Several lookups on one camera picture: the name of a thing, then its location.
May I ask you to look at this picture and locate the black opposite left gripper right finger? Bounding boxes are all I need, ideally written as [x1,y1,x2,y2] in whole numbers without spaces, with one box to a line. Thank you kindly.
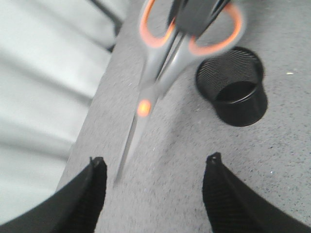
[167,0,230,35]

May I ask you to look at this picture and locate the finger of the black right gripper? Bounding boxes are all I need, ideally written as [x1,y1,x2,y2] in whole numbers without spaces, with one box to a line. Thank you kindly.
[202,152,311,233]

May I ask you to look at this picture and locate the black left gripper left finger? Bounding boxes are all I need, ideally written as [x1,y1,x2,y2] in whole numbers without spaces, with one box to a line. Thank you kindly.
[0,157,107,233]

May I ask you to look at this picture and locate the grey orange handled scissors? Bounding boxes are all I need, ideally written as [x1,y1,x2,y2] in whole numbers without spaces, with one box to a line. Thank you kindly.
[114,0,246,185]

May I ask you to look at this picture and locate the black mesh pen bucket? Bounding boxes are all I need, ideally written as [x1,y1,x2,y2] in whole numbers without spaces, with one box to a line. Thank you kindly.
[195,47,268,127]

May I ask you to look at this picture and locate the light grey curtain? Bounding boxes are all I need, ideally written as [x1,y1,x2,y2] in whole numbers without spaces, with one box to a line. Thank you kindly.
[0,0,130,223]

